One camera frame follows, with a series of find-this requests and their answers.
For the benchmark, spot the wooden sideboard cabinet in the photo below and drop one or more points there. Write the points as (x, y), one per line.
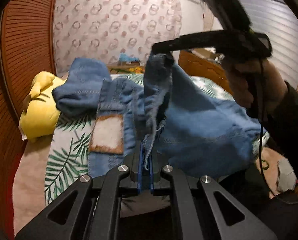
(196, 65)

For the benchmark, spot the person's right forearm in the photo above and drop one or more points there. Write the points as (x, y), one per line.
(294, 130)

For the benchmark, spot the yellow plush toy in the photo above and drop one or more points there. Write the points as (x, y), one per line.
(38, 115)

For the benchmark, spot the wooden louvred wardrobe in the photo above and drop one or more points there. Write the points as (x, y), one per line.
(21, 42)

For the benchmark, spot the blue cloth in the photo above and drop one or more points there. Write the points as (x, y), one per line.
(126, 57)

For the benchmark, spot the leaf print bed sheet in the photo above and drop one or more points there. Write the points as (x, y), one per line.
(63, 160)

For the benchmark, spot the blue denim pants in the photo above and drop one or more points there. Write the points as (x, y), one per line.
(201, 130)

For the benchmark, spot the grey window blind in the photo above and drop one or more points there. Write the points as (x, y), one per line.
(284, 30)

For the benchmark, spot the sheer circle patterned curtain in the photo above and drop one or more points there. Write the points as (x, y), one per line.
(113, 25)

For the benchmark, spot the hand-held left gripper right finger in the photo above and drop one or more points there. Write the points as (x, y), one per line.
(189, 205)

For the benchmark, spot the beige tied curtain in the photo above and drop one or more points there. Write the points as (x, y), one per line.
(209, 20)

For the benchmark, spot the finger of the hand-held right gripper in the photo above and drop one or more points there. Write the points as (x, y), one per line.
(169, 60)
(189, 41)

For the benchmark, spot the cardboard box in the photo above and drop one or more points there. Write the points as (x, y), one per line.
(136, 62)

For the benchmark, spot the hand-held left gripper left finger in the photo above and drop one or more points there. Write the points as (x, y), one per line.
(101, 205)

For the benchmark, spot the person's right hand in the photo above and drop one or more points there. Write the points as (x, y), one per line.
(239, 85)

